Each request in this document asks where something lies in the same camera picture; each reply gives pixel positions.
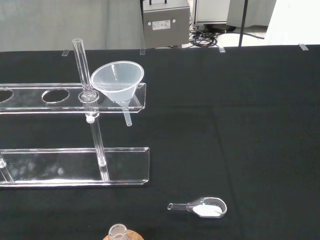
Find black bench cloth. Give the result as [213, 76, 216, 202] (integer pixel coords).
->
[0, 44, 320, 240]

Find grey metal equipment case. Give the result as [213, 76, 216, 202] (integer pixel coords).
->
[140, 0, 191, 50]

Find round-bottom glass flask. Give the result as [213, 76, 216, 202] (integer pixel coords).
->
[108, 223, 128, 240]

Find pale board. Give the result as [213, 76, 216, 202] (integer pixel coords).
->
[264, 0, 320, 46]

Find black tripod pole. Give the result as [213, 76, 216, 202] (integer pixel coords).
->
[238, 0, 251, 48]

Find white cabinet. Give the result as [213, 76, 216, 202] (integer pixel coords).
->
[192, 0, 232, 27]

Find clear acrylic funnel stand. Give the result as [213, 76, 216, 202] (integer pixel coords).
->
[0, 37, 151, 189]

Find black cable bundle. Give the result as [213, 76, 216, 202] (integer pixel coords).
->
[188, 24, 265, 47]

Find glass weighing funnel with powder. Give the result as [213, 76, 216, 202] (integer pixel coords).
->
[166, 196, 228, 220]

